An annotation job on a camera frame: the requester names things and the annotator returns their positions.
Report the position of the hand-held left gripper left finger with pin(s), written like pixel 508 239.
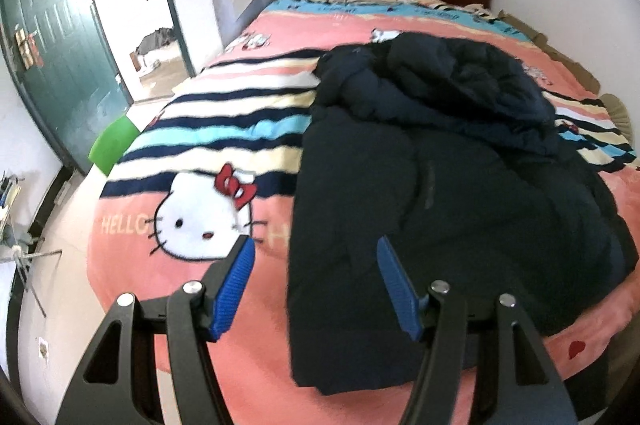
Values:
pixel 232 290

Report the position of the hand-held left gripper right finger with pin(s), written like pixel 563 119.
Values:
pixel 400 295

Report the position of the black puffer jacket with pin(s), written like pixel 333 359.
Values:
pixel 450 185

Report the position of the striped cartoon printed blanket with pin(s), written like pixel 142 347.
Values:
pixel 225 130

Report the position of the green plastic stool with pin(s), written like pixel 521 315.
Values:
pixel 114 145

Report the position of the metal folding rack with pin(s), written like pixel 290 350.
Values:
pixel 20 250

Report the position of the dark cloth pile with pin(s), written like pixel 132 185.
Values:
pixel 156 41

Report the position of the white bedside table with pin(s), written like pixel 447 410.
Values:
pixel 255 0

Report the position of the green door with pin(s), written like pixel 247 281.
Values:
pixel 60 30

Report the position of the red door stickers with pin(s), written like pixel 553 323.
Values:
pixel 27 49

